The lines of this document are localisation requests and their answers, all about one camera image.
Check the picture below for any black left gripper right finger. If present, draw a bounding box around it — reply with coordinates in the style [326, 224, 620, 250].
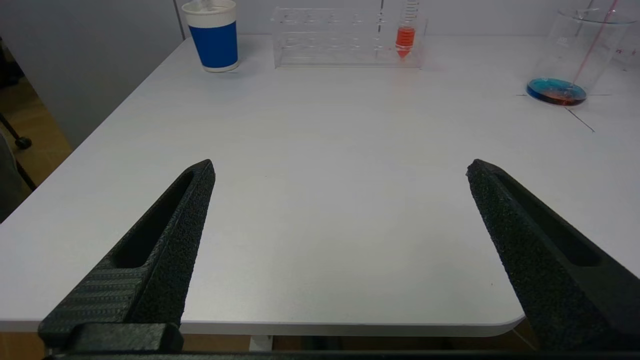
[466, 158, 640, 352]

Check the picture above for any red pigment test tube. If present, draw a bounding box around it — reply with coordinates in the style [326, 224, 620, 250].
[394, 0, 420, 60]

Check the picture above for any clear glass beaker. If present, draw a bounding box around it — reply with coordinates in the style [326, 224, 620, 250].
[525, 0, 640, 108]

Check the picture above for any black tripod leg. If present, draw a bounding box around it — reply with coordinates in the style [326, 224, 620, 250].
[0, 113, 34, 150]

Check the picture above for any blue and white paper cup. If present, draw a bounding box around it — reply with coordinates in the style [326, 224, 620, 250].
[181, 0, 240, 74]

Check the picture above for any clear acrylic test tube rack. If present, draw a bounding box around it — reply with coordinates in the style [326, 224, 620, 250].
[270, 6, 428, 70]

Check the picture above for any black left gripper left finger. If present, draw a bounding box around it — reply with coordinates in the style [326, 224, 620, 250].
[37, 159, 216, 356]

